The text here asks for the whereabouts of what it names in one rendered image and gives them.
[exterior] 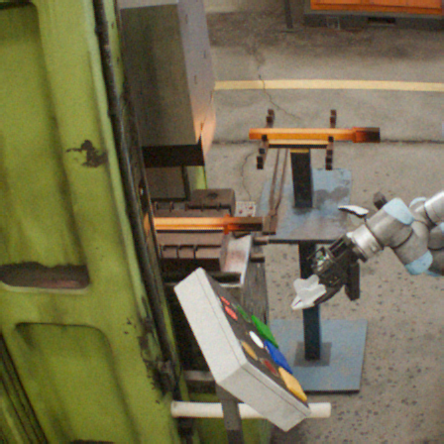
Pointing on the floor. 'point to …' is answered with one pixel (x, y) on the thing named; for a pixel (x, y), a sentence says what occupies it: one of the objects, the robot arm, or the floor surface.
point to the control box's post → (232, 421)
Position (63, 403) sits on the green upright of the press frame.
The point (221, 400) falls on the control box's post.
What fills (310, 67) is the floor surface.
